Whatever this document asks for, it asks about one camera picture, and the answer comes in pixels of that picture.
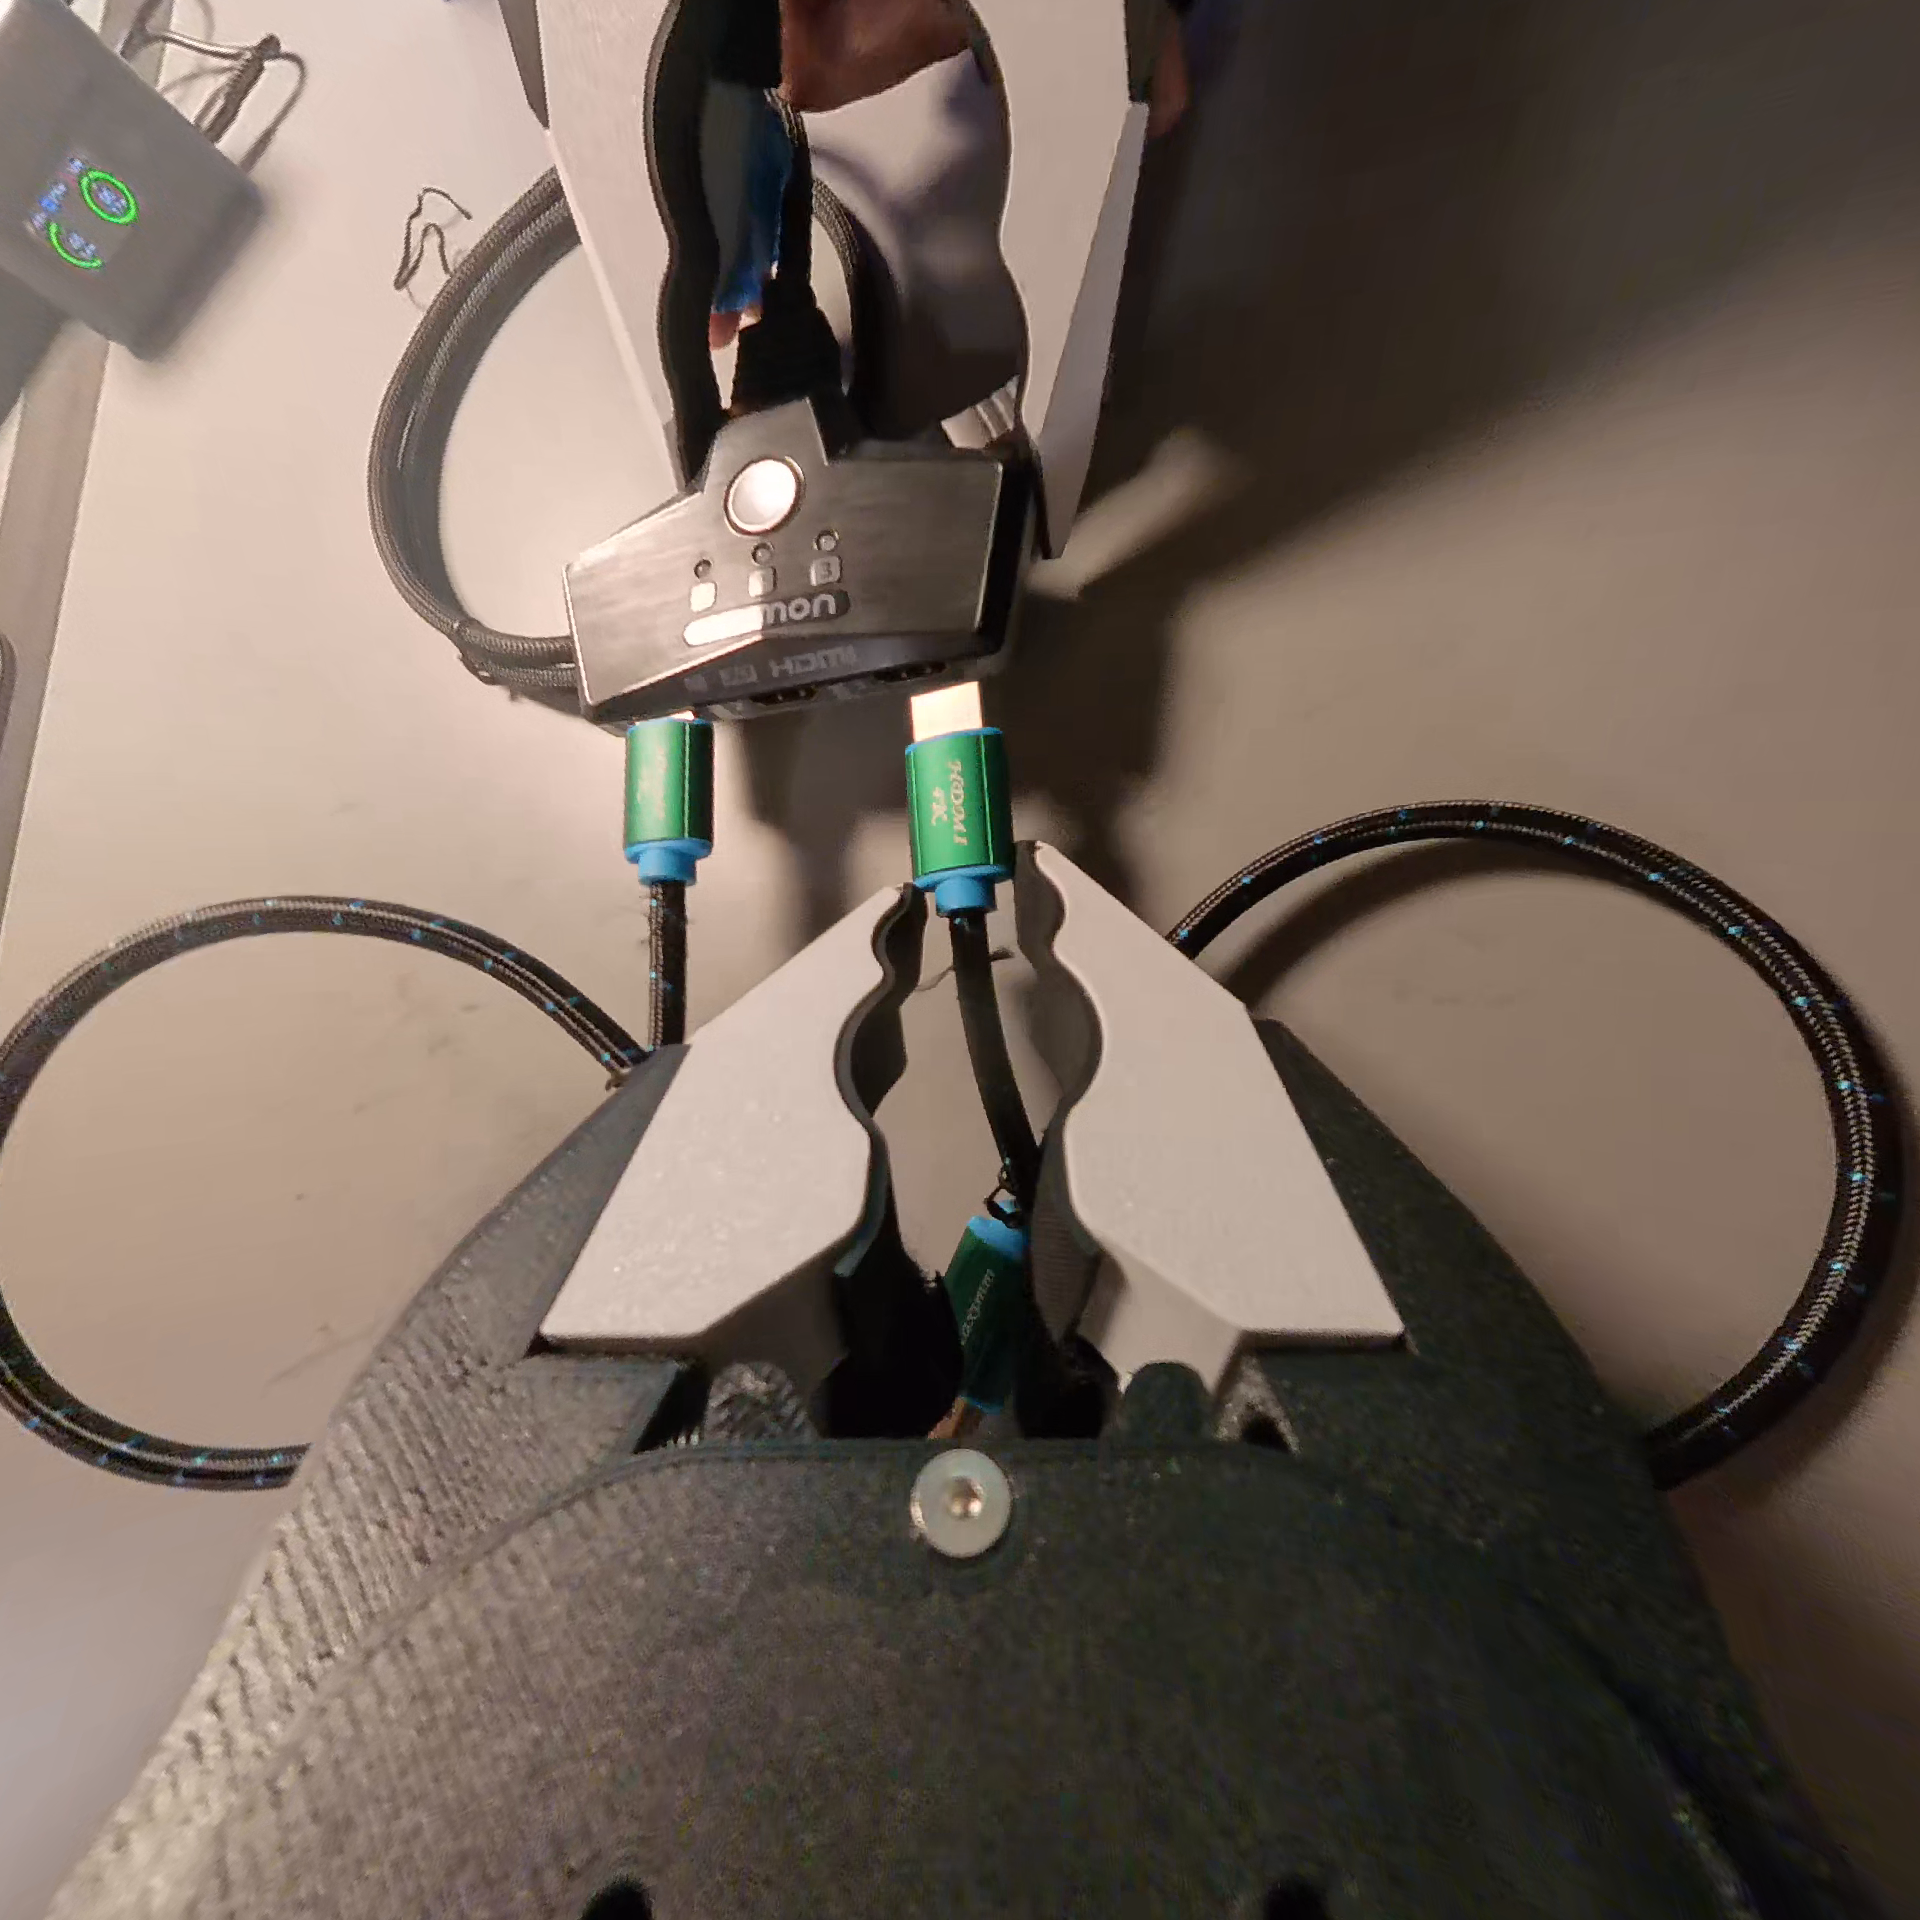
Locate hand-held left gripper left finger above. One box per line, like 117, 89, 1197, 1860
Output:
535, 881, 922, 1373

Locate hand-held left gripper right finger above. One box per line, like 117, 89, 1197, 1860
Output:
1007, 839, 1408, 1373

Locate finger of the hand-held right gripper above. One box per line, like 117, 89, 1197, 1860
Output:
960, 0, 1156, 559
507, 0, 737, 485

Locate black hdmi switch with cable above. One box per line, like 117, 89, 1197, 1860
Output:
368, 164, 1047, 730

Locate braided hdmi cable green plugs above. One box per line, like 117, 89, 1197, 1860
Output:
0, 717, 719, 1489
900, 679, 1903, 1489

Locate person's right hand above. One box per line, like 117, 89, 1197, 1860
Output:
773, 0, 976, 119

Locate black twist tie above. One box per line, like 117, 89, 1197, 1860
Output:
393, 186, 483, 294

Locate grey power bank with display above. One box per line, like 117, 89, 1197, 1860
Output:
0, 0, 266, 358

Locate thin black charging cable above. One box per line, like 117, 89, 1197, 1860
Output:
129, 0, 309, 138

